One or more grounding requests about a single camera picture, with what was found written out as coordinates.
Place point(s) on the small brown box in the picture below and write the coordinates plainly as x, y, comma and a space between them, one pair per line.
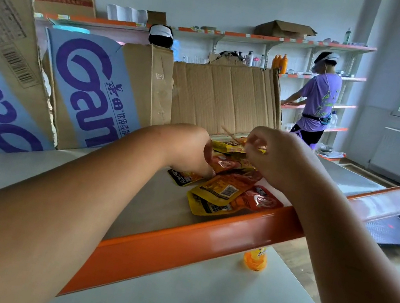
156, 18

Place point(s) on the person's right fingers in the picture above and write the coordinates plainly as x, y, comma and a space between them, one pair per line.
256, 140

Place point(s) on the clear bottle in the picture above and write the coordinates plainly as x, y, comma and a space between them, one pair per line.
333, 119

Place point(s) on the person's left hand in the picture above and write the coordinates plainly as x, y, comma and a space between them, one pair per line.
185, 147

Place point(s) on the person's right hand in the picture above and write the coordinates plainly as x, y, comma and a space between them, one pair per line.
282, 164

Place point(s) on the person's left thumb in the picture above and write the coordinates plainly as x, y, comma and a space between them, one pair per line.
208, 154

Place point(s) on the green bottle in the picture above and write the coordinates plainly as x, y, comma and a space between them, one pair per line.
347, 36

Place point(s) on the blue-print cardboard box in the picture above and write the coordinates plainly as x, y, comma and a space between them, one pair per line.
94, 92

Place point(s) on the person's left forearm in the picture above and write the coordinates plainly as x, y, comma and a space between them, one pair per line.
58, 209

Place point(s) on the row of white packets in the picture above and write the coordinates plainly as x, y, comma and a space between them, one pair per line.
126, 14

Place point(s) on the black-label orange snack packet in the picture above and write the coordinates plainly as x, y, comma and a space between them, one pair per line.
183, 178

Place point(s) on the white bottle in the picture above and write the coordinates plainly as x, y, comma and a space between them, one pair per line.
249, 58

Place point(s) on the person's right forearm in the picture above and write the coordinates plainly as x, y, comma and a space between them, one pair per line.
359, 277

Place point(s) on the orange barcode snack packet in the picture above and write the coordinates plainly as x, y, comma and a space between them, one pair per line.
225, 188

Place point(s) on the plain brown cardboard sheet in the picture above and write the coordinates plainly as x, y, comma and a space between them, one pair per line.
225, 96

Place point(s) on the red-orange snack packet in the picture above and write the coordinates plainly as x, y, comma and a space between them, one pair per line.
224, 163

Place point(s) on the yellow flat snack packet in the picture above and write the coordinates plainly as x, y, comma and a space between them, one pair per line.
203, 206

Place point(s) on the red snack packet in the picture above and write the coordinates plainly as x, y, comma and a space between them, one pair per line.
260, 199

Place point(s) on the light blue lid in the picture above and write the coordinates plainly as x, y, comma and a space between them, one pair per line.
71, 29

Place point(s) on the open flat cardboard box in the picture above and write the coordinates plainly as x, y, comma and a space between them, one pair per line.
283, 30

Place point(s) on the white orange-edged wall shelf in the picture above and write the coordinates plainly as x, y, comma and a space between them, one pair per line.
243, 37

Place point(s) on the clear price label strip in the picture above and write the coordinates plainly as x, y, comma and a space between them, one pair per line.
378, 203

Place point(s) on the grey orange-edged shelf unit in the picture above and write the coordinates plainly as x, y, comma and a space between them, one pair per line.
177, 238

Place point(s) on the yellow snack packet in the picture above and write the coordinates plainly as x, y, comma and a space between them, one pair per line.
228, 146
203, 206

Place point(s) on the small orange juice bottle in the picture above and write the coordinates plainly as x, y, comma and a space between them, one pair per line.
255, 258

